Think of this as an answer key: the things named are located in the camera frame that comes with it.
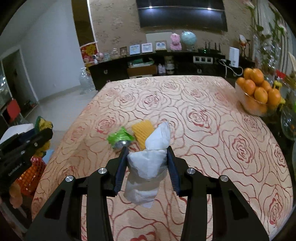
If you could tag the black tv cabinet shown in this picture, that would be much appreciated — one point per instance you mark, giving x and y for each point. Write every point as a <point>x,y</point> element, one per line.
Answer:
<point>166,63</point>

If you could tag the pink plush toy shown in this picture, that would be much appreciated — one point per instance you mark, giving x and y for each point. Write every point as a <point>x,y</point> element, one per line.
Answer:
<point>175,44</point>

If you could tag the green foil wrapper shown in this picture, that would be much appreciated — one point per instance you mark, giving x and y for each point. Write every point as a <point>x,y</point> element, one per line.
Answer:
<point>120,139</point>

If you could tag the artificial flower arrangement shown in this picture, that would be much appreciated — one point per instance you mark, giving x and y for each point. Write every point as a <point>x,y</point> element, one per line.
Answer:
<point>269,32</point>

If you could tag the white framed certificate middle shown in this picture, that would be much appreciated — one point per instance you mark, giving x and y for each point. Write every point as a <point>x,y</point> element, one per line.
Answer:
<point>147,48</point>

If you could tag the black wifi router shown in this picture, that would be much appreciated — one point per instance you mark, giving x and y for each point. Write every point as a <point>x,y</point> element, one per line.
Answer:
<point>208,50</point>

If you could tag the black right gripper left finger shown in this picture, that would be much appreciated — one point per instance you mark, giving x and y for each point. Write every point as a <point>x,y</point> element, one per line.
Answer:
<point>60,216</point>

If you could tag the white framed certificate left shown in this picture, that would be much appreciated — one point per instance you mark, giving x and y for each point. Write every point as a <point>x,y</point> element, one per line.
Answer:
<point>134,49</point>

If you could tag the left hand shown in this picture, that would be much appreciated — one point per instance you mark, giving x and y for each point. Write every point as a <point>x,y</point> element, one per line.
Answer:
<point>16,198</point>

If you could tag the red plastic mesh basket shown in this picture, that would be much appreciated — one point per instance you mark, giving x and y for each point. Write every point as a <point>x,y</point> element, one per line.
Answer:
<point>29,180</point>

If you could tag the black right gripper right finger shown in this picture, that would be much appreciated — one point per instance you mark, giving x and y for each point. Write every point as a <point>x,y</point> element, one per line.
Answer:
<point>233,217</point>

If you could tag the glass bowl of oranges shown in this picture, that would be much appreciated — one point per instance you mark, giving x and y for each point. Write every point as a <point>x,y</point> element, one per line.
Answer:
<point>257,96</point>

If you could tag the wall mounted black television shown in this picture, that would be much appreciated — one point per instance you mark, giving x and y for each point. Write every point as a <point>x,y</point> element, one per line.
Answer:
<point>198,14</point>

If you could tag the clear large water bottle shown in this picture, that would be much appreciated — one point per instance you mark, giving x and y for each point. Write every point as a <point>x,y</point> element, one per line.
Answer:
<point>86,82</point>

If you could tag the yellow foam fruit net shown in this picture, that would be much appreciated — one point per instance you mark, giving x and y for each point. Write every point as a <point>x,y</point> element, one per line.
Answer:
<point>142,131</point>

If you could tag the red festive wall poster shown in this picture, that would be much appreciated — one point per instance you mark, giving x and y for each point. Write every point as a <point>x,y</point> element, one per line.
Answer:
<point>88,52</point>

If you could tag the small white tissue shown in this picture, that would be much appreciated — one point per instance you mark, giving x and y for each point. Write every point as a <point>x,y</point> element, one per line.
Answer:
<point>147,168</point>

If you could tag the white air purifier device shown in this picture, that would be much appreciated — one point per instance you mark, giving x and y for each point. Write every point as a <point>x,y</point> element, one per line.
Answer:
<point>234,57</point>

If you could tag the white framed certificate right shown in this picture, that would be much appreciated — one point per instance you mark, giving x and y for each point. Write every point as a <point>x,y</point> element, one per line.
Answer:
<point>161,45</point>

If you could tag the white framed certificate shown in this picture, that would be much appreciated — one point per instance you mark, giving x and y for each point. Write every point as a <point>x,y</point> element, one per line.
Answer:
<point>161,45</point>
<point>134,49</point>
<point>147,48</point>

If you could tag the blue plastic stool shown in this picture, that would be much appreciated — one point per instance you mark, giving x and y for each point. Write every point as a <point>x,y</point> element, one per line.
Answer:
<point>48,155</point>

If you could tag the rose pattern tablecloth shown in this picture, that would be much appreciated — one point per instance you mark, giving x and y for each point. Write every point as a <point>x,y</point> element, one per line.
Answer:
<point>209,129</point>

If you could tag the light blue globe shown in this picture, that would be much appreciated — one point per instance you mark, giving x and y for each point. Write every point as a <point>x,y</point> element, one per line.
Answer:
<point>189,40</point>

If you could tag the red chair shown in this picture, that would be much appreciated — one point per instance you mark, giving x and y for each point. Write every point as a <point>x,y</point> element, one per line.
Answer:
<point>13,110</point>

